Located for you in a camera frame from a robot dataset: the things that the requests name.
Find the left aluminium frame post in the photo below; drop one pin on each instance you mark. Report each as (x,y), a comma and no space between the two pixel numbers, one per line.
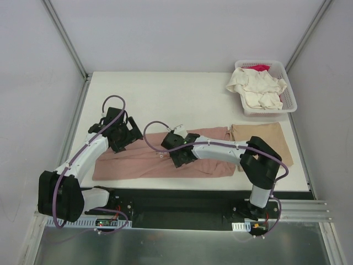
(50,9)

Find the right white cable duct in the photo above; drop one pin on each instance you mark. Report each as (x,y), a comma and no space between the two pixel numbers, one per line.
(241,226)

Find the aluminium front rail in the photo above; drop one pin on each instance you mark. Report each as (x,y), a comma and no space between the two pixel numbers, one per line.
(291,210)

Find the folded beige t shirt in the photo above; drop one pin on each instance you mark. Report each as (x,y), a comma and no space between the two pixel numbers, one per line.
(271,133)

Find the pink printed t shirt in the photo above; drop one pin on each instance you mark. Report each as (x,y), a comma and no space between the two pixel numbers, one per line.
(138,160)

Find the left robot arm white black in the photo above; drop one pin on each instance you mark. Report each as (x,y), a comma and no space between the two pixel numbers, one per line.
(60,192)

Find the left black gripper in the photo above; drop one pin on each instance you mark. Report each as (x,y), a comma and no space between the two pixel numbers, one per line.
(132,130)

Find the white plastic laundry basket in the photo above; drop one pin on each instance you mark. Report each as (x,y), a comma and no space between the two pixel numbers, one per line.
(277,70)

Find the left white cable duct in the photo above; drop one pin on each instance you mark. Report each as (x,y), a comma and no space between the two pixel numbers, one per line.
(99,223)

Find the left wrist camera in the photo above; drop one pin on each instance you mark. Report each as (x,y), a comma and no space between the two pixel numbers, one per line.
(120,116)

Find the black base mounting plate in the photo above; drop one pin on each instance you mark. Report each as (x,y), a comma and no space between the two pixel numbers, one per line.
(210,210)

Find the cream crumpled t shirt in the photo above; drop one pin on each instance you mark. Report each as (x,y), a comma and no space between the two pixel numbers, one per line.
(260,90)

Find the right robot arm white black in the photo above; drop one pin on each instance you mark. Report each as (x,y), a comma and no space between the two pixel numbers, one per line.
(257,159)

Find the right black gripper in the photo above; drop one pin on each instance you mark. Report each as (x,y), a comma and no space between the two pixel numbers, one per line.
(179,159)

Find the right aluminium frame post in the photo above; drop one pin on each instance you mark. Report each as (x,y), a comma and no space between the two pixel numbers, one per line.
(304,40)

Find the aluminium frame post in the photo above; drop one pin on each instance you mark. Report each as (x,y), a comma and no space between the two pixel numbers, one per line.
(50,9)
(304,40)

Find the white cable duct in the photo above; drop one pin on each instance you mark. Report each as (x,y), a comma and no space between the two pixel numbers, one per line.
(99,223)
(241,226)

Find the magenta t shirt in basket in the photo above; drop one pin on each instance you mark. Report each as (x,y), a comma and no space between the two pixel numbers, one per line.
(259,68)

